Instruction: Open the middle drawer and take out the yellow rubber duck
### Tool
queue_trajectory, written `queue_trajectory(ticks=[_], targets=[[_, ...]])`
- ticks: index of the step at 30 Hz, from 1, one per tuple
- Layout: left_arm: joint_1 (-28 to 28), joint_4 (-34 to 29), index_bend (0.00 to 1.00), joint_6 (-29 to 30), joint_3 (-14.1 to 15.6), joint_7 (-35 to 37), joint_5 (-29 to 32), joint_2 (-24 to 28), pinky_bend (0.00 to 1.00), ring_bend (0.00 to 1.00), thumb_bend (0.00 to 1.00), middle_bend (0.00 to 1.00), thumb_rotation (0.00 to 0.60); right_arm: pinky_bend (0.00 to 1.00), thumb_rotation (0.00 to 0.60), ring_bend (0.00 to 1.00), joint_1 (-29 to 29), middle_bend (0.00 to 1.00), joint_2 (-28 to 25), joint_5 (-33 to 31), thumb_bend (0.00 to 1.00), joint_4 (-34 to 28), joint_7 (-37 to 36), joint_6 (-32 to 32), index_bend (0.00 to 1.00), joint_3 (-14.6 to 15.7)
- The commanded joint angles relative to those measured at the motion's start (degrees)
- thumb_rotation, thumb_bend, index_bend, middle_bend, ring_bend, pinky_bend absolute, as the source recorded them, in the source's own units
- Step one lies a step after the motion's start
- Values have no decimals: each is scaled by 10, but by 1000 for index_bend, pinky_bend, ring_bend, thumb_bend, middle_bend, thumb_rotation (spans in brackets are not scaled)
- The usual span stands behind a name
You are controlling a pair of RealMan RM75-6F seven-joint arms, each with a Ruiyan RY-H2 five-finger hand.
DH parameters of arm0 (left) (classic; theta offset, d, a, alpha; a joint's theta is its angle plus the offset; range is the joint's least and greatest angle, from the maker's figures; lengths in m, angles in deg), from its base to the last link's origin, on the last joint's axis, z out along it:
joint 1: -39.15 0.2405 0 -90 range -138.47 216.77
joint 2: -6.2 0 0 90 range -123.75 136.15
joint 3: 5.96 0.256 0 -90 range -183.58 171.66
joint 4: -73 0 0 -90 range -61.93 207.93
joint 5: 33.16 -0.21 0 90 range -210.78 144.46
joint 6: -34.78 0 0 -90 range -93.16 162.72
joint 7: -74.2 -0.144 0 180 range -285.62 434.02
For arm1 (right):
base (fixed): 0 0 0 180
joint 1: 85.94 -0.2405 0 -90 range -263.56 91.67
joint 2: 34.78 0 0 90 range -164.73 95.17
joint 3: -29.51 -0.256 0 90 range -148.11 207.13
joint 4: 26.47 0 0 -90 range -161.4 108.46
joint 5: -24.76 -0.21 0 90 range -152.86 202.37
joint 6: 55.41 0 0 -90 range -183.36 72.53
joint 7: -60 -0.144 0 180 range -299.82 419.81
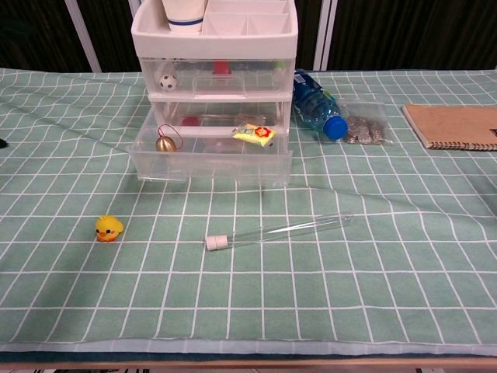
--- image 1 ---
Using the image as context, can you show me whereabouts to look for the yellow duck toy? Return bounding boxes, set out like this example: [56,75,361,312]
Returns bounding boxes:
[95,214,126,244]

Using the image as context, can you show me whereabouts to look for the clear drawer with bell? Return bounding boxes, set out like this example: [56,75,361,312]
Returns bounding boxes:
[129,112,294,187]

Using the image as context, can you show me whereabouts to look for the clear drawer with soccer ball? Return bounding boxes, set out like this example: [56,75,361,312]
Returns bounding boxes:
[140,58,294,94]

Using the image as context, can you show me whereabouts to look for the small soccer ball toy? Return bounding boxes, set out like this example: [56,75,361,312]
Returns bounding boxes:
[158,73,179,92]

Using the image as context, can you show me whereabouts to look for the white paper cup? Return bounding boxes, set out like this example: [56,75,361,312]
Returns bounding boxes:
[162,0,207,33]

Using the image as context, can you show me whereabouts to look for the dark blue under cloth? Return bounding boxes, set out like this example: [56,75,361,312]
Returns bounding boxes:
[0,350,497,365]

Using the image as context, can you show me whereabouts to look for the yellow snack packet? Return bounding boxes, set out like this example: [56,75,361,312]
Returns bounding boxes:
[231,123,278,148]

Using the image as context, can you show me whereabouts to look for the glass test tube white stopper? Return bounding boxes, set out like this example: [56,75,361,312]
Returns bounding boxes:
[204,211,356,253]

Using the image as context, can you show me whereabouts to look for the blue plastic water bottle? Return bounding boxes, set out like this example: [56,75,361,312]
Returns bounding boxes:
[293,68,349,141]

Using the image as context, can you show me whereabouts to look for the clear bag of coins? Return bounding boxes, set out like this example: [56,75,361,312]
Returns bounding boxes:
[338,97,394,147]

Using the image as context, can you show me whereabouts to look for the green checked tablecloth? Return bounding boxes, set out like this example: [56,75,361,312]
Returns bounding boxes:
[0,68,497,357]

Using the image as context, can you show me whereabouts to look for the black pleated curtain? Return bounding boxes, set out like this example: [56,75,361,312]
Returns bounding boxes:
[0,0,497,72]

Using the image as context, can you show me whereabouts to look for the brown spiral notebook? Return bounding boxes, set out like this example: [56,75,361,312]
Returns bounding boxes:
[401,103,497,152]

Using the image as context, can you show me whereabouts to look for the white partition post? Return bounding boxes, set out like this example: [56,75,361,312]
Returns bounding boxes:
[312,0,339,71]
[64,0,103,72]

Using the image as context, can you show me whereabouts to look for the gold bell red string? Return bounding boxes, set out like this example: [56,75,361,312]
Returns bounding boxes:
[155,123,184,153]

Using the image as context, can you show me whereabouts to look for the white plastic drawer unit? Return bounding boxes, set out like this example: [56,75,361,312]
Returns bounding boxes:
[130,0,299,155]

